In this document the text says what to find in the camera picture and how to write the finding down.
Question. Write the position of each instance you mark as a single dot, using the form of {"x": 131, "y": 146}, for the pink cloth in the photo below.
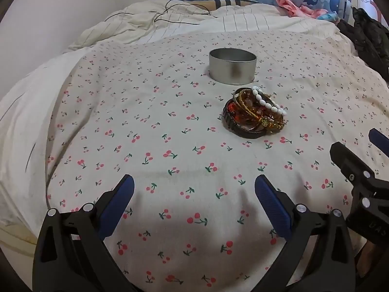
{"x": 291, "y": 6}

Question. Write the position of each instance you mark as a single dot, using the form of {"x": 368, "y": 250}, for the round silver tin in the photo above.
{"x": 231, "y": 70}

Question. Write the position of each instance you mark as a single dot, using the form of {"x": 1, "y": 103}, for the white striped quilt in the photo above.
{"x": 243, "y": 21}

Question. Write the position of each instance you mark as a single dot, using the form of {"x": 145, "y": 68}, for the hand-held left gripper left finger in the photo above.
{"x": 118, "y": 206}

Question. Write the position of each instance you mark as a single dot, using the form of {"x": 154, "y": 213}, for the brown striped pillow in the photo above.
{"x": 237, "y": 2}

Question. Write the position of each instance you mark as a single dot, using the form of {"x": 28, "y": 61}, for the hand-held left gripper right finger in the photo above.
{"x": 273, "y": 206}

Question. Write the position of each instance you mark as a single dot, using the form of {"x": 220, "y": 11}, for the black garment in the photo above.
{"x": 367, "y": 36}

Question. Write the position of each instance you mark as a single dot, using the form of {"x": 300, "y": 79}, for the cherry print bed sheet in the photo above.
{"x": 136, "y": 112}

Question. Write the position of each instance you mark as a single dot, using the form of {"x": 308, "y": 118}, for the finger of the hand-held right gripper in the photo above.
{"x": 349, "y": 161}
{"x": 378, "y": 138}

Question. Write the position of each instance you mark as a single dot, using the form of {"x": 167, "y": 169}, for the white bed cover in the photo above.
{"x": 27, "y": 121}

